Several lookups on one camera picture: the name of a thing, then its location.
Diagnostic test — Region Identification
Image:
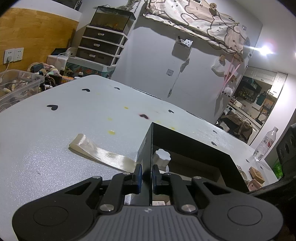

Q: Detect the black storage box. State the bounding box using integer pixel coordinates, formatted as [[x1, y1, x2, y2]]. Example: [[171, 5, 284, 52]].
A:
[[133, 123, 248, 205]]

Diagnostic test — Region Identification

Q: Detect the white knob cap object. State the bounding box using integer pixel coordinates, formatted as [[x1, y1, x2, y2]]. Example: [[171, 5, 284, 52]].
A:
[[152, 149, 171, 172]]

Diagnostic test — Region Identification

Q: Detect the pink plastic holder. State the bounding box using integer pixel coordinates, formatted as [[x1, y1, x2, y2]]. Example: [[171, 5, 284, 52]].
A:
[[247, 179, 262, 191]]

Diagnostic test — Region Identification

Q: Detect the carved wooden square block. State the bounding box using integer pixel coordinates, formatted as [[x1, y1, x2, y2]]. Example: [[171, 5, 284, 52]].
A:
[[249, 167, 265, 184]]

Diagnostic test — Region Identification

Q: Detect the clear plastic water bottle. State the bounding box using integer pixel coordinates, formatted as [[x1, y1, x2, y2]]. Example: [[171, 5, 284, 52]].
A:
[[252, 126, 278, 162]]

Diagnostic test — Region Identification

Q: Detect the beige plastic divided tray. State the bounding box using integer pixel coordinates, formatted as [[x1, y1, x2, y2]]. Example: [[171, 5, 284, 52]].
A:
[[238, 169, 248, 181]]

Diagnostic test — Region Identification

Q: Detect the cream ribbon strip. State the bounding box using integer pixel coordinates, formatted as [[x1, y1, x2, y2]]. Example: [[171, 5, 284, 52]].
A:
[[69, 133, 137, 173]]

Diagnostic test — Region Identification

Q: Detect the black and white drawer unit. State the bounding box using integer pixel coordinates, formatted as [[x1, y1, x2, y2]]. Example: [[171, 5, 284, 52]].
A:
[[76, 25, 128, 67]]

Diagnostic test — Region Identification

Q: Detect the clear plastic storage bin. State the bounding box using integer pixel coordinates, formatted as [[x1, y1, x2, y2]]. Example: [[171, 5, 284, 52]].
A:
[[0, 70, 45, 112]]

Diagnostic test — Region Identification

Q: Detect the patterned hanging cloth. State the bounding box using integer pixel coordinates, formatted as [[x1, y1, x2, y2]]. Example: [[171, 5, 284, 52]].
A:
[[143, 0, 247, 56]]

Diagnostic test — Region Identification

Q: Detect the glass fish tank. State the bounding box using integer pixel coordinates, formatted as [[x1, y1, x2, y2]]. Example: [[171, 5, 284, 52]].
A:
[[89, 6, 135, 35]]

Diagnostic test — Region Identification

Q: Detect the white plush toy on wall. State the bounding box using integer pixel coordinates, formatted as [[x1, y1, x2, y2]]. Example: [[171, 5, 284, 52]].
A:
[[222, 86, 233, 97]]

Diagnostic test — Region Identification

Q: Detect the white wall power socket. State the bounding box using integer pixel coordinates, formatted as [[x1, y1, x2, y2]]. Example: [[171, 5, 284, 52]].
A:
[[3, 48, 24, 64]]

